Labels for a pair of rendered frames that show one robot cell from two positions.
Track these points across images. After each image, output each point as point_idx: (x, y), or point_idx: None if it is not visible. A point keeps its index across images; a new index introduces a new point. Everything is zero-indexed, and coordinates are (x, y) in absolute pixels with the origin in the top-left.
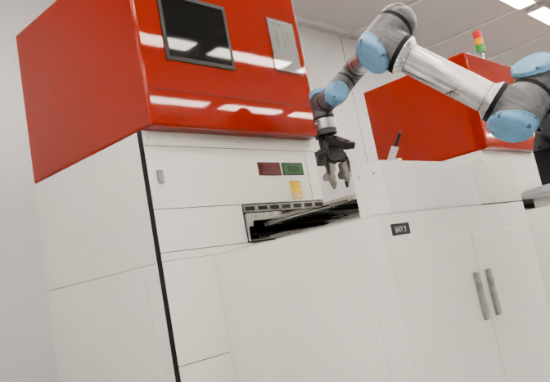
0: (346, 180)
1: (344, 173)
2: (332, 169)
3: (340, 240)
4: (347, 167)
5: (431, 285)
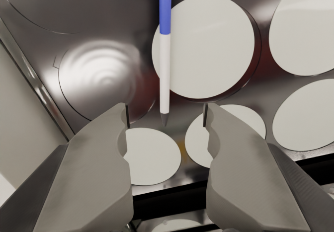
0: (124, 116)
1: (119, 140)
2: (244, 162)
3: None
4: (67, 171)
5: None
